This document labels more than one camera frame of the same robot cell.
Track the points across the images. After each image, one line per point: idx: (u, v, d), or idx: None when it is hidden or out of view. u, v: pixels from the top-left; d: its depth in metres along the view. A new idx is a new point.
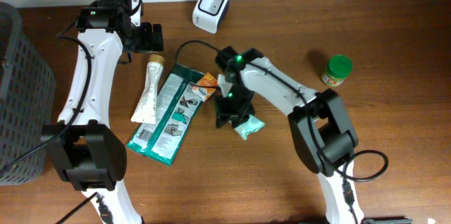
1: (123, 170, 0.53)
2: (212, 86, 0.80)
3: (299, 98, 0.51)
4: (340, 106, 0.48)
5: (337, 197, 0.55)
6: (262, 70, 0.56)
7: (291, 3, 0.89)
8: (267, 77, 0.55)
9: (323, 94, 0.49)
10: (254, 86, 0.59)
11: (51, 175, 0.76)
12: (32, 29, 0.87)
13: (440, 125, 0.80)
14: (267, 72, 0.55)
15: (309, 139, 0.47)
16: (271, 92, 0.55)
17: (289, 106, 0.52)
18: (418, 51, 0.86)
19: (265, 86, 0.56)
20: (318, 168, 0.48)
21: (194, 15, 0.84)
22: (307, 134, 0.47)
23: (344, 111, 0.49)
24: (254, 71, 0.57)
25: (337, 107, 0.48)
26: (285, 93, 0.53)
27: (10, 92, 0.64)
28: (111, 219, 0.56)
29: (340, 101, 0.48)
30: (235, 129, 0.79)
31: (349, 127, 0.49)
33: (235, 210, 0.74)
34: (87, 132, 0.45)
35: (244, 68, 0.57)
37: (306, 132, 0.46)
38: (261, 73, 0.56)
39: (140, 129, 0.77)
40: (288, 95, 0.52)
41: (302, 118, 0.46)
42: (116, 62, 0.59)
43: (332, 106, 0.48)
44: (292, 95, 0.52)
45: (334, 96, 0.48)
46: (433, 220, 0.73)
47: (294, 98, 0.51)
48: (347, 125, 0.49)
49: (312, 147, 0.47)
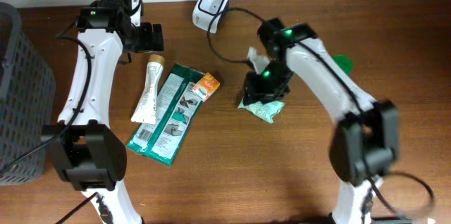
1: (123, 170, 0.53)
2: (212, 86, 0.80)
3: (351, 103, 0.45)
4: (395, 121, 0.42)
5: (355, 203, 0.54)
6: (314, 55, 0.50)
7: (291, 2, 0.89)
8: (318, 63, 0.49)
9: (380, 104, 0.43)
10: (297, 67, 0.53)
11: (51, 175, 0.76)
12: (32, 29, 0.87)
13: (440, 125, 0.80)
14: (319, 60, 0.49)
15: (352, 149, 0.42)
16: (316, 84, 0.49)
17: (337, 107, 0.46)
18: (419, 51, 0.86)
19: (312, 74, 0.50)
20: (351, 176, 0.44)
21: (194, 15, 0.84)
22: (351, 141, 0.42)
23: (397, 127, 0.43)
24: (304, 53, 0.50)
25: (391, 121, 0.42)
26: (336, 88, 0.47)
27: (10, 92, 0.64)
28: (111, 219, 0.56)
29: (397, 115, 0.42)
30: (258, 116, 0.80)
31: (397, 145, 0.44)
33: (235, 210, 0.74)
34: (87, 132, 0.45)
35: (293, 46, 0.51)
37: (352, 142, 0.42)
38: (312, 58, 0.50)
39: (140, 129, 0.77)
40: (339, 91, 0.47)
41: (353, 127, 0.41)
42: (116, 61, 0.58)
43: (387, 119, 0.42)
44: (345, 97, 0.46)
45: (392, 108, 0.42)
46: (433, 220, 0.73)
47: (347, 101, 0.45)
48: (394, 141, 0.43)
49: (351, 154, 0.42)
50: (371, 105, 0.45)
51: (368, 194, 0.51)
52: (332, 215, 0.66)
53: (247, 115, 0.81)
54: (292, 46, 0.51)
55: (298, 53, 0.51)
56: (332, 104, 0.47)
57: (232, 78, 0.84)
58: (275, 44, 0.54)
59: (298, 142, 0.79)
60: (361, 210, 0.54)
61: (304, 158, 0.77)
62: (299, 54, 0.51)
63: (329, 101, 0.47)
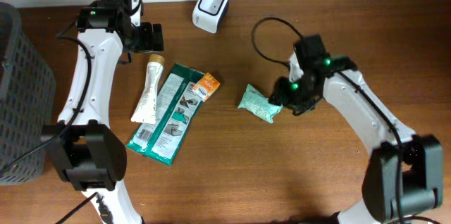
1: (123, 170, 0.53)
2: (212, 86, 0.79)
3: (392, 135, 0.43)
4: (437, 158, 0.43)
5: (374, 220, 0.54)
6: (354, 86, 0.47)
7: (291, 3, 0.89)
8: (357, 94, 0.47)
9: (422, 139, 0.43)
10: (332, 98, 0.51)
11: (51, 175, 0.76)
12: (32, 29, 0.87)
13: (440, 125, 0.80)
14: (358, 90, 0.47)
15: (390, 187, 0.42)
16: (354, 114, 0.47)
17: (376, 138, 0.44)
18: (420, 52, 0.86)
19: (352, 106, 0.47)
20: (387, 215, 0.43)
21: (194, 15, 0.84)
22: (390, 175, 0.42)
23: (439, 165, 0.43)
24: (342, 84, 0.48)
25: (433, 159, 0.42)
26: (375, 120, 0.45)
27: (10, 91, 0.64)
28: (110, 218, 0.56)
29: (439, 153, 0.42)
30: (259, 116, 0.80)
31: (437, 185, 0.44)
33: (235, 210, 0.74)
34: (87, 132, 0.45)
35: (330, 77, 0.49)
37: (390, 177, 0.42)
38: (351, 89, 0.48)
39: (140, 129, 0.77)
40: (378, 123, 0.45)
41: (392, 159, 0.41)
42: (116, 61, 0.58)
43: (430, 155, 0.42)
44: (384, 127, 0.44)
45: (437, 145, 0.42)
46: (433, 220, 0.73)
47: (385, 129, 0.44)
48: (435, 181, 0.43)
49: (388, 191, 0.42)
50: (411, 139, 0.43)
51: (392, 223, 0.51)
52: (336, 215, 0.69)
53: (247, 115, 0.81)
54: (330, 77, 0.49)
55: (335, 83, 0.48)
56: (372, 137, 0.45)
57: (232, 78, 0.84)
58: (313, 75, 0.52)
59: (299, 142, 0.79)
60: None
61: (304, 158, 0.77)
62: (337, 85, 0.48)
63: (367, 132, 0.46)
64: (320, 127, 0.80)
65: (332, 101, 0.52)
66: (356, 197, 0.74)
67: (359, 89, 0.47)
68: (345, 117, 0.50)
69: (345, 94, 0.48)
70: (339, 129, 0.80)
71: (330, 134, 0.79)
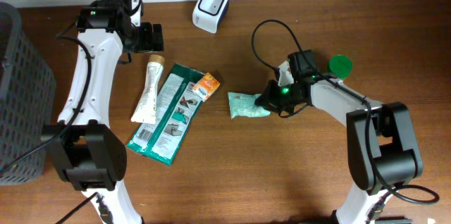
1: (123, 169, 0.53)
2: (212, 86, 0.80)
3: (363, 106, 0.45)
4: (407, 120, 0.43)
5: (362, 211, 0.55)
6: (332, 83, 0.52)
7: (291, 3, 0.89)
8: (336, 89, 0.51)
9: (391, 104, 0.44)
10: (318, 102, 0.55)
11: (51, 175, 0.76)
12: (32, 29, 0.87)
13: (440, 125, 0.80)
14: (337, 86, 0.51)
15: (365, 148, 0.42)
16: (333, 103, 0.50)
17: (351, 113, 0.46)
18: (419, 51, 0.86)
19: (332, 99, 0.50)
20: (369, 182, 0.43)
21: (194, 15, 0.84)
22: (362, 139, 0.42)
23: (411, 128, 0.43)
24: (323, 84, 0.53)
25: (403, 120, 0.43)
26: (350, 101, 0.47)
27: (10, 92, 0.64)
28: (111, 219, 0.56)
29: (408, 115, 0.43)
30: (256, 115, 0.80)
31: (414, 148, 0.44)
33: (234, 210, 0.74)
34: (87, 132, 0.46)
35: (314, 84, 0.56)
37: (363, 139, 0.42)
38: (331, 87, 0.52)
39: (140, 129, 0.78)
40: (354, 103, 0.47)
41: (361, 120, 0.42)
42: (116, 61, 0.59)
43: (398, 116, 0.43)
44: (357, 103, 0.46)
45: (404, 108, 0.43)
46: (433, 220, 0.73)
47: (359, 105, 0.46)
48: (411, 144, 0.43)
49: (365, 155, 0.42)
50: (380, 107, 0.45)
51: (378, 203, 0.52)
52: (337, 213, 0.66)
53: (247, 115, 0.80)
54: (315, 83, 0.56)
55: (317, 87, 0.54)
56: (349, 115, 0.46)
57: (232, 78, 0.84)
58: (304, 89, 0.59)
59: (299, 142, 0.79)
60: (368, 215, 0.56)
61: (304, 158, 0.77)
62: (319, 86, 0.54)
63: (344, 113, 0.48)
64: (320, 128, 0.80)
65: (320, 108, 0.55)
66: None
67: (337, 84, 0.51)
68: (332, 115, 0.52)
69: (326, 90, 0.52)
70: (339, 129, 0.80)
71: (330, 134, 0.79)
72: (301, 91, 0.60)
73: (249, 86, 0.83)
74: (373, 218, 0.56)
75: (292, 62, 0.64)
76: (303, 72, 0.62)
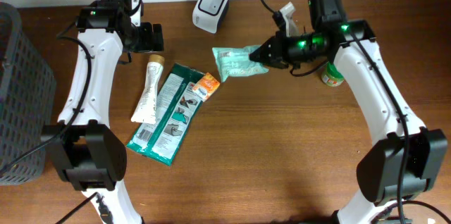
1: (123, 170, 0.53)
2: (212, 86, 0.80)
3: (399, 125, 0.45)
4: (440, 155, 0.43)
5: (366, 216, 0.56)
6: (368, 62, 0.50)
7: (291, 2, 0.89)
8: (371, 72, 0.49)
9: (429, 132, 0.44)
10: (342, 65, 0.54)
11: (51, 175, 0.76)
12: (32, 29, 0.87)
13: (440, 125, 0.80)
14: (373, 67, 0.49)
15: (389, 172, 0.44)
16: (363, 91, 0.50)
17: (383, 124, 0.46)
18: (419, 51, 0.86)
19: (363, 82, 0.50)
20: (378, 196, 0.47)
21: (194, 15, 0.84)
22: (389, 165, 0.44)
23: (440, 160, 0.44)
24: (358, 58, 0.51)
25: (435, 154, 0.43)
26: (386, 109, 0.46)
27: (10, 91, 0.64)
28: (111, 219, 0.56)
29: (442, 150, 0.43)
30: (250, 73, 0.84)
31: (431, 177, 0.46)
33: (235, 210, 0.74)
34: (87, 132, 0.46)
35: (345, 46, 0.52)
37: (391, 164, 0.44)
38: (366, 66, 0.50)
39: (140, 129, 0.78)
40: (389, 111, 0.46)
41: (396, 150, 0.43)
42: (116, 61, 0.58)
43: (433, 151, 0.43)
44: (394, 115, 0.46)
45: (442, 140, 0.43)
46: (433, 220, 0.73)
47: (394, 119, 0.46)
48: (431, 174, 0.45)
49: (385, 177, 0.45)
50: (418, 132, 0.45)
51: (383, 211, 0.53)
52: (337, 213, 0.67)
53: (247, 115, 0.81)
54: (347, 40, 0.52)
55: (351, 58, 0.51)
56: (377, 118, 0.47)
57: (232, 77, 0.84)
58: (328, 41, 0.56)
59: (298, 142, 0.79)
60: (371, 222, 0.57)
61: (304, 158, 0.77)
62: (352, 58, 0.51)
63: (375, 110, 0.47)
64: (320, 128, 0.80)
65: (341, 68, 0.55)
66: None
67: (374, 67, 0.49)
68: (353, 90, 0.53)
69: (359, 67, 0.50)
70: (339, 129, 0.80)
71: (330, 134, 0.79)
72: (325, 46, 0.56)
73: (249, 86, 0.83)
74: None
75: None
76: (327, 19, 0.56)
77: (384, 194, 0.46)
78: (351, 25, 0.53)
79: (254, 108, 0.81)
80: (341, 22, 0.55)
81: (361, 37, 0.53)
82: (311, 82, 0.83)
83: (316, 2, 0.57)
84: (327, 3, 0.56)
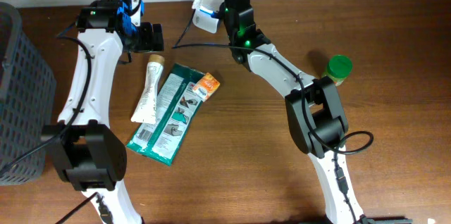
1: (123, 170, 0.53)
2: (212, 86, 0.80)
3: (297, 84, 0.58)
4: (334, 93, 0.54)
5: (331, 184, 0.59)
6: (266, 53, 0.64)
7: (292, 3, 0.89)
8: (270, 60, 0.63)
9: (320, 80, 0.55)
10: (253, 65, 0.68)
11: (51, 175, 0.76)
12: (32, 29, 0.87)
13: (440, 125, 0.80)
14: (271, 58, 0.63)
15: (302, 120, 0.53)
16: (271, 74, 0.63)
17: (288, 89, 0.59)
18: (418, 51, 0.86)
19: (269, 69, 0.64)
20: (309, 146, 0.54)
21: (195, 15, 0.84)
22: (300, 114, 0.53)
23: (337, 97, 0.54)
24: (259, 56, 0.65)
25: (331, 92, 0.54)
26: (286, 77, 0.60)
27: (10, 91, 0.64)
28: (111, 219, 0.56)
29: (334, 89, 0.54)
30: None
31: (340, 114, 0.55)
33: (234, 210, 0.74)
34: (87, 132, 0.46)
35: (251, 53, 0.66)
37: (300, 113, 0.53)
38: (266, 58, 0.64)
39: (140, 129, 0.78)
40: (289, 79, 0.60)
41: (297, 101, 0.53)
42: (116, 61, 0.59)
43: (326, 91, 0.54)
44: (292, 79, 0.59)
45: (330, 84, 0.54)
46: (433, 220, 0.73)
47: (292, 82, 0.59)
48: (338, 111, 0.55)
49: (304, 126, 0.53)
50: (312, 83, 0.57)
51: (335, 168, 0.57)
52: (328, 215, 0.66)
53: (246, 115, 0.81)
54: (250, 53, 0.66)
55: (254, 56, 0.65)
56: (283, 88, 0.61)
57: (232, 77, 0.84)
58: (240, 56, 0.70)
59: None
60: (340, 191, 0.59)
61: (304, 158, 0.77)
62: (256, 58, 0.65)
63: (283, 84, 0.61)
64: None
65: (255, 68, 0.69)
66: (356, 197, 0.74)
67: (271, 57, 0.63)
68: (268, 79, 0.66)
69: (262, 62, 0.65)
70: None
71: None
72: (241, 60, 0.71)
73: (249, 85, 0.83)
74: (344, 190, 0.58)
75: (231, 15, 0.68)
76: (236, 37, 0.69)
77: (312, 143, 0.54)
78: (254, 41, 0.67)
79: (254, 108, 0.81)
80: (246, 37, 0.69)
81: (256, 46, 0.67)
82: None
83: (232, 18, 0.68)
84: (242, 23, 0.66)
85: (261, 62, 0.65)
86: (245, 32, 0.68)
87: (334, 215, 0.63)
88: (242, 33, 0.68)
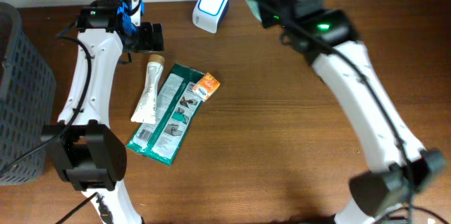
1: (123, 170, 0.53)
2: (212, 86, 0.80)
3: (397, 149, 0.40)
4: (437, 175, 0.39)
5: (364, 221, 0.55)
6: (357, 73, 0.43)
7: None
8: (362, 86, 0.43)
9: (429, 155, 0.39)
10: (325, 73, 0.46)
11: (51, 175, 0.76)
12: (32, 29, 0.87)
13: (440, 125, 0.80)
14: (363, 80, 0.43)
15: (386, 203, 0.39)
16: (356, 105, 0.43)
17: (380, 149, 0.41)
18: (418, 51, 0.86)
19: (353, 94, 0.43)
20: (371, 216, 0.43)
21: (194, 15, 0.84)
22: (389, 199, 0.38)
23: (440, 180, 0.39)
24: (341, 66, 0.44)
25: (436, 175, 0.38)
26: (381, 132, 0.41)
27: (10, 91, 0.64)
28: (111, 219, 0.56)
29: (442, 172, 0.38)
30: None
31: None
33: (234, 210, 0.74)
34: (87, 132, 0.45)
35: (328, 52, 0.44)
37: (390, 198, 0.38)
38: (356, 79, 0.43)
39: (140, 129, 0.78)
40: (385, 137, 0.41)
41: (396, 185, 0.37)
42: (116, 61, 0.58)
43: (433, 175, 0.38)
44: (390, 139, 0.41)
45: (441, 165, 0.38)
46: (433, 220, 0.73)
47: (392, 144, 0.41)
48: None
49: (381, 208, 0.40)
50: (417, 156, 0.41)
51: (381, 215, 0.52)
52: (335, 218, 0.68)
53: (247, 115, 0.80)
54: (323, 48, 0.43)
55: (335, 67, 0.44)
56: (371, 139, 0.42)
57: (232, 77, 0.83)
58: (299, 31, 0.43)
59: (299, 142, 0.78)
60: None
61: (304, 159, 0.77)
62: (335, 67, 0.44)
63: (368, 134, 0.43)
64: (319, 128, 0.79)
65: (323, 76, 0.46)
66: None
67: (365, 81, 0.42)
68: (340, 99, 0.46)
69: (344, 80, 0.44)
70: (339, 129, 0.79)
71: (330, 134, 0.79)
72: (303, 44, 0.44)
73: (249, 85, 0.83)
74: None
75: None
76: (298, 16, 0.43)
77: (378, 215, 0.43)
78: (330, 24, 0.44)
79: (254, 109, 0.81)
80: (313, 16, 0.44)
81: (333, 36, 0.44)
82: (311, 82, 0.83)
83: None
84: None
85: (344, 82, 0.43)
86: (308, 6, 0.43)
87: (342, 220, 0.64)
88: (307, 9, 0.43)
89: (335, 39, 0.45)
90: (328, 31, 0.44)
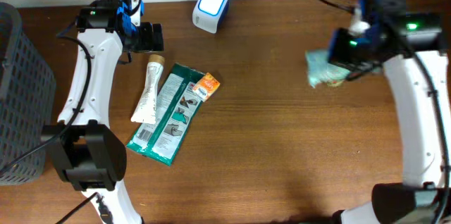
1: (123, 170, 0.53)
2: (212, 86, 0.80)
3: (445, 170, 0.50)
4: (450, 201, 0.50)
5: None
6: (427, 86, 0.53)
7: (292, 2, 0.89)
8: (428, 98, 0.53)
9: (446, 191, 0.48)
10: (392, 72, 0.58)
11: (51, 174, 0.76)
12: (32, 29, 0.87)
13: None
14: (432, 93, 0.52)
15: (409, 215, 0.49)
16: (409, 108, 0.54)
17: (425, 169, 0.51)
18: None
19: (413, 101, 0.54)
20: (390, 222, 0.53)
21: (194, 15, 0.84)
22: (413, 211, 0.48)
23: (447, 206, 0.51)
24: (410, 69, 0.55)
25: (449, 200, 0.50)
26: (430, 153, 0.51)
27: (10, 91, 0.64)
28: (111, 219, 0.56)
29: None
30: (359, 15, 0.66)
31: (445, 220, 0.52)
33: (234, 210, 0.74)
34: (87, 132, 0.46)
35: (399, 51, 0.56)
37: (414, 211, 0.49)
38: (425, 90, 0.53)
39: (140, 129, 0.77)
40: (433, 156, 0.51)
41: (423, 202, 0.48)
42: (116, 61, 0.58)
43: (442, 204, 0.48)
44: (437, 158, 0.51)
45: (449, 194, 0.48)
46: None
47: (438, 165, 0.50)
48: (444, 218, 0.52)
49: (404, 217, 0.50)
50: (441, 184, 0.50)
51: None
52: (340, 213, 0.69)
53: (247, 115, 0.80)
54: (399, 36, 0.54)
55: (411, 76, 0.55)
56: (417, 149, 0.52)
57: (233, 77, 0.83)
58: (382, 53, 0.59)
59: (299, 142, 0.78)
60: None
61: (304, 159, 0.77)
62: (407, 75, 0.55)
63: (418, 139, 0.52)
64: (319, 128, 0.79)
65: (390, 75, 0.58)
66: (356, 197, 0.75)
67: (433, 94, 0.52)
68: (397, 99, 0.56)
69: (414, 88, 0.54)
70: (339, 129, 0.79)
71: (330, 134, 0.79)
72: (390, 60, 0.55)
73: (249, 85, 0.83)
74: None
75: None
76: (390, 11, 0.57)
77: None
78: (420, 27, 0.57)
79: (255, 109, 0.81)
80: (403, 19, 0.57)
81: (423, 35, 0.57)
82: (311, 82, 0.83)
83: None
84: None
85: (414, 88, 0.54)
86: (404, 16, 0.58)
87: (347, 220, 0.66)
88: (403, 17, 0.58)
89: (423, 38, 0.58)
90: (418, 30, 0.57)
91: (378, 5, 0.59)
